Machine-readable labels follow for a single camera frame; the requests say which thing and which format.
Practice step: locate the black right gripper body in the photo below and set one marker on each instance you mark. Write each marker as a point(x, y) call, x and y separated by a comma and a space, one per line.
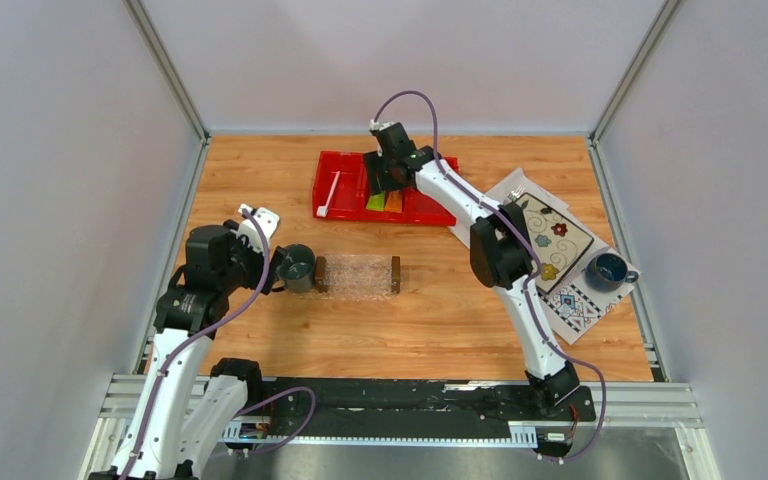
point(389, 164)

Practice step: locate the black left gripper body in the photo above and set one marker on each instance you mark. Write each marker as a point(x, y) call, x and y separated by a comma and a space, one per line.
point(246, 266)

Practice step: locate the dark grey mug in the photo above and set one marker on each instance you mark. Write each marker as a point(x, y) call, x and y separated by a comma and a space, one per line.
point(296, 268)

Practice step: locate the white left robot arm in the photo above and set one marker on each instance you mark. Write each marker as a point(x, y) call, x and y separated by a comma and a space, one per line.
point(185, 344)

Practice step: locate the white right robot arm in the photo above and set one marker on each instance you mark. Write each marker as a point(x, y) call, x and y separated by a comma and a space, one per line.
point(501, 255)

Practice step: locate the green toothpaste tube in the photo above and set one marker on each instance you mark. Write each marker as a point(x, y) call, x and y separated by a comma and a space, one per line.
point(376, 202)

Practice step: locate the orange toothpaste tube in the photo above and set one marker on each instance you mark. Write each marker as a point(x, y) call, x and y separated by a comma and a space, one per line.
point(393, 202)

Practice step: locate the white toothbrush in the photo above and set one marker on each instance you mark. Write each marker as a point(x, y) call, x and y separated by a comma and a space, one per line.
point(322, 210)

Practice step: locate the clear textured acrylic tray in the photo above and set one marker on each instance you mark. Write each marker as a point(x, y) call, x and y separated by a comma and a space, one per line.
point(349, 277)

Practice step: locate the silver fork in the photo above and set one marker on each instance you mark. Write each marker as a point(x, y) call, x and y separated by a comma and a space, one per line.
point(516, 196)

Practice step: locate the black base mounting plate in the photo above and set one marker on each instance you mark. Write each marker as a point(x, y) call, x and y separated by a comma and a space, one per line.
point(408, 409)

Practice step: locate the floral square plate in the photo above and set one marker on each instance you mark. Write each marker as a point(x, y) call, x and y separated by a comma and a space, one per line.
point(558, 241)

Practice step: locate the blue teacup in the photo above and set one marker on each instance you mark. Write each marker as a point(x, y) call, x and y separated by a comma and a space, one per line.
point(608, 272)

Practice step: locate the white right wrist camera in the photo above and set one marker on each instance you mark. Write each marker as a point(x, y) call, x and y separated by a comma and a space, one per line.
point(376, 126)

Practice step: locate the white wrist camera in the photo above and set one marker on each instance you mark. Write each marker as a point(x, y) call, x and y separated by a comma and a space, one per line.
point(257, 227)
point(376, 126)

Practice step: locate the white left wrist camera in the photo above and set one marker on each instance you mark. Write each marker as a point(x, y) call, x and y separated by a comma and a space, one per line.
point(257, 227)

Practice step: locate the aluminium frame rail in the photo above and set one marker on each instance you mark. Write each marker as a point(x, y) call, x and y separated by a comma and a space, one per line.
point(242, 410)

